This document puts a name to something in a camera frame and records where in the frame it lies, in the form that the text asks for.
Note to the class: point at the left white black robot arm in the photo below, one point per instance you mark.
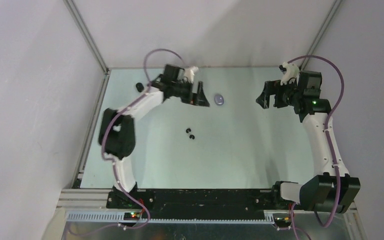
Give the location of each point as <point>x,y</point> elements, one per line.
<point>117,133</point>

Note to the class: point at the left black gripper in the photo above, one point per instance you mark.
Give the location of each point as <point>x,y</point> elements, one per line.
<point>196,99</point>

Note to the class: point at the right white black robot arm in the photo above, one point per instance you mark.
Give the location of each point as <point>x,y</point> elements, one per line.
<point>332,188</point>

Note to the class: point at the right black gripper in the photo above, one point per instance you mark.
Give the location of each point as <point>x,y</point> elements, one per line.
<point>269,89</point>

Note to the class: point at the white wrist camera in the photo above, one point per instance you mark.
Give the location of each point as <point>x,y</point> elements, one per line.
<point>189,74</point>
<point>290,73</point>

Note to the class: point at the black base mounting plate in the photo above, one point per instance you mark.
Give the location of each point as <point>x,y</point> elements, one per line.
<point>200,204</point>

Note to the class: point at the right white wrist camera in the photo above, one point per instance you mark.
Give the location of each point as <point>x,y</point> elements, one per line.
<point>290,73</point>

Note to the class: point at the black oval case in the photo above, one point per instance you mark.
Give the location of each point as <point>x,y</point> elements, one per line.
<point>139,87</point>

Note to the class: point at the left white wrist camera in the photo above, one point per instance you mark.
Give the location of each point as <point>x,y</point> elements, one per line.
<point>189,74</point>

